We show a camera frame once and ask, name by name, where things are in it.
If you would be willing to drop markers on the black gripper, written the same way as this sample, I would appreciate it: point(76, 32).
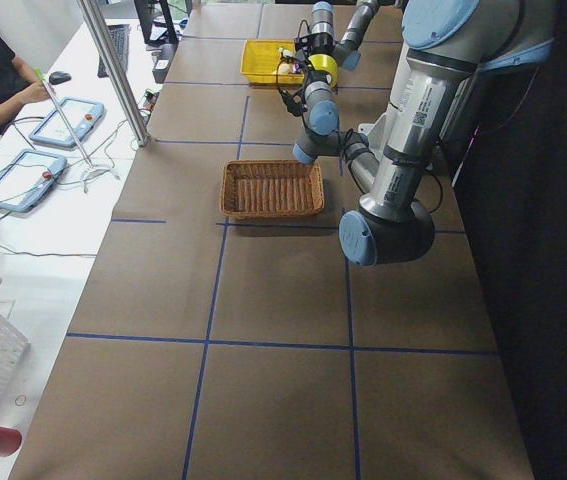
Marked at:
point(321, 38)

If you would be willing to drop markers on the yellow tape roll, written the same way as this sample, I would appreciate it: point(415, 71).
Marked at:
point(326, 65)

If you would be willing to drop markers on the yellow plastic basket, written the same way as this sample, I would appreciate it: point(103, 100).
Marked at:
point(260, 59)

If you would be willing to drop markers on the brown wicker basket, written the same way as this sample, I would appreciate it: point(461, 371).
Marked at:
point(264, 189)

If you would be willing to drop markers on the toy panda figure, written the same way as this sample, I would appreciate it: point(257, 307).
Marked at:
point(286, 55)

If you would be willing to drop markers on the toy bread croissant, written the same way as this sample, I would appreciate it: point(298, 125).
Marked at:
point(285, 69)

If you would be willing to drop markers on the black box with label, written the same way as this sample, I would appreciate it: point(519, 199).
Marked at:
point(164, 57)

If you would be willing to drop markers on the black monitor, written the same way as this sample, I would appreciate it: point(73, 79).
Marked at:
point(156, 23)

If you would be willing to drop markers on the black keyboard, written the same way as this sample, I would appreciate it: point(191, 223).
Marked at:
point(119, 35)

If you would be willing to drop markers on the black computer mouse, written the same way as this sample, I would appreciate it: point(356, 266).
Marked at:
point(59, 77)

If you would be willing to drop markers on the blue teach pendant near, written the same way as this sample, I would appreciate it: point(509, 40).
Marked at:
point(28, 179)

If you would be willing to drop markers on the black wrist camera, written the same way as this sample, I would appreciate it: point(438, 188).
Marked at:
point(294, 102)

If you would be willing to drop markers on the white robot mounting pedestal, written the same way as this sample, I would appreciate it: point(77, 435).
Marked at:
point(378, 133)

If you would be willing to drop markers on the aluminium frame post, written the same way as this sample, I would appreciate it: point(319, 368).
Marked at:
point(99, 31)

